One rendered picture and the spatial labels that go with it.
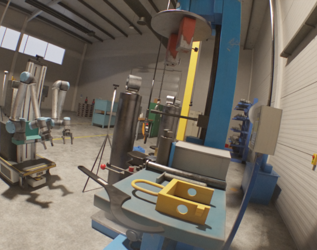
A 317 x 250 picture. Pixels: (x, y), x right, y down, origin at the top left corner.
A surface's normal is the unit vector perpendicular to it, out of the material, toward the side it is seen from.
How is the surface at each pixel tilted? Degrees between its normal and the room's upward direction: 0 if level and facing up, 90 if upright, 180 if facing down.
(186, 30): 90
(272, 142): 90
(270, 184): 90
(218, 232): 0
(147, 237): 90
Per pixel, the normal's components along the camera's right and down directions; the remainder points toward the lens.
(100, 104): -0.30, 0.01
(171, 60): 0.19, 0.11
